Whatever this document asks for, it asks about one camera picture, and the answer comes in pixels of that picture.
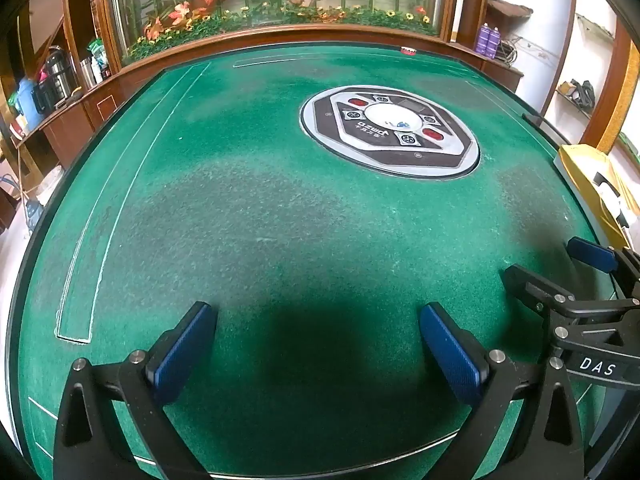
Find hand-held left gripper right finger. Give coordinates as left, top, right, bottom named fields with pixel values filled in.
left=419, top=302, right=586, bottom=480

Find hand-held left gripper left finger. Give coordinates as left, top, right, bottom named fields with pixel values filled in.
left=52, top=301, right=219, bottom=480

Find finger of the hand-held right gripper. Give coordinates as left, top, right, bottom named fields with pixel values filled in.
left=501, top=265, right=640, bottom=326
left=567, top=236, right=640, bottom=306

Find yellow-taped white foam box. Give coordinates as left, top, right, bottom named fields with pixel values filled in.
left=557, top=144, right=640, bottom=251

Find dark shoes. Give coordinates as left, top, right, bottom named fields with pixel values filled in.
left=570, top=79, right=596, bottom=108

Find round table control panel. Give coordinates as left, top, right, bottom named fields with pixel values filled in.
left=300, top=85, right=481, bottom=178

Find blue plastic container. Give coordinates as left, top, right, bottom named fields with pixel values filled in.
left=17, top=77, right=46, bottom=131

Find black thermos kettle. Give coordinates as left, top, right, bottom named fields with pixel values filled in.
left=42, top=47, right=76, bottom=106

